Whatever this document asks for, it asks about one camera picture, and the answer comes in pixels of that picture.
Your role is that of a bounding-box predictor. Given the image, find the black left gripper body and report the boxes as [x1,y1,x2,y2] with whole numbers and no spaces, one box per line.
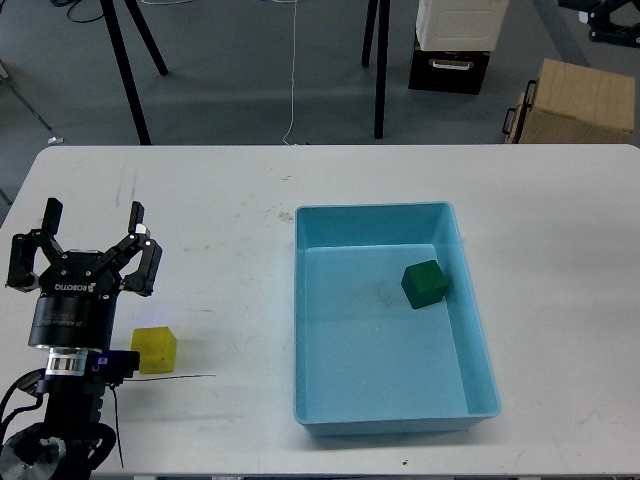
[28,251,121,349]

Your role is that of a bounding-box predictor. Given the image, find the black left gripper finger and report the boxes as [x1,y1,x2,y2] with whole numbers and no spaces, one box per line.
[97,201,162,296]
[6,197,68,292]

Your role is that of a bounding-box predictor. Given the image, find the yellow block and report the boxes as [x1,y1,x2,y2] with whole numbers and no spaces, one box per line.
[130,326,177,374]

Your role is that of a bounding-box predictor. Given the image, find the green block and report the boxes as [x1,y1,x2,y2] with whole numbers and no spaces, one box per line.
[401,260,449,309]

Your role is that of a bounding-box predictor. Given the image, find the black robot arm in background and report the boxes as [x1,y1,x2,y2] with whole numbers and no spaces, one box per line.
[557,0,639,48]

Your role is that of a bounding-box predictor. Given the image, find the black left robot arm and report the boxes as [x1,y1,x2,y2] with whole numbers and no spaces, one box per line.
[1,198,162,479]

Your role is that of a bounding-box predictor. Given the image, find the white appliance box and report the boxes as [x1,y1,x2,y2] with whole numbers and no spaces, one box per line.
[416,0,509,52]

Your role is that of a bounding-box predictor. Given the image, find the grey metal chair leg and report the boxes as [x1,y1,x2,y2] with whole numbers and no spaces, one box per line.
[1,62,52,131]

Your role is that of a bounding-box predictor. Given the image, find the black left trestle legs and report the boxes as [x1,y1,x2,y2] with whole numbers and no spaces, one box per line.
[99,0,170,146]

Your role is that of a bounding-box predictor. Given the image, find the black trestle legs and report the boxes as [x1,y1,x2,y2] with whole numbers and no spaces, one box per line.
[99,0,170,146]
[360,0,391,140]

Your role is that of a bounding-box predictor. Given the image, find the light blue plastic bin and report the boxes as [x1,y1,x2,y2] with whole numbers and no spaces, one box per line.
[294,202,501,436]

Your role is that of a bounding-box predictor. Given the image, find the black right trestle legs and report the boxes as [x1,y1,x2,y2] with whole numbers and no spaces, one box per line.
[360,0,391,140]

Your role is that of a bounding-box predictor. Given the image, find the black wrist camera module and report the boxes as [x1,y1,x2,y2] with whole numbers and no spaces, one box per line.
[85,350,140,384]

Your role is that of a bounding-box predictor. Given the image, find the white hanging cable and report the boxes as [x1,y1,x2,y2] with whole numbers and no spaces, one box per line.
[139,0,307,147]

